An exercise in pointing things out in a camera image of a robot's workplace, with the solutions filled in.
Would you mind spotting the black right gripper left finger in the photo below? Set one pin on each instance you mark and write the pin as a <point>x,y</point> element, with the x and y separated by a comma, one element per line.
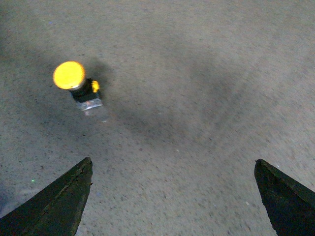
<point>56,210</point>

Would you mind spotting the yellow mushroom push button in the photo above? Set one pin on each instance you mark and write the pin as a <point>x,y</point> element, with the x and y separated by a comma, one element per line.
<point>71,76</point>

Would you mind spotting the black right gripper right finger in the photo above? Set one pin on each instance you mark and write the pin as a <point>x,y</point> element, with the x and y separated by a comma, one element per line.
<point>289,204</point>

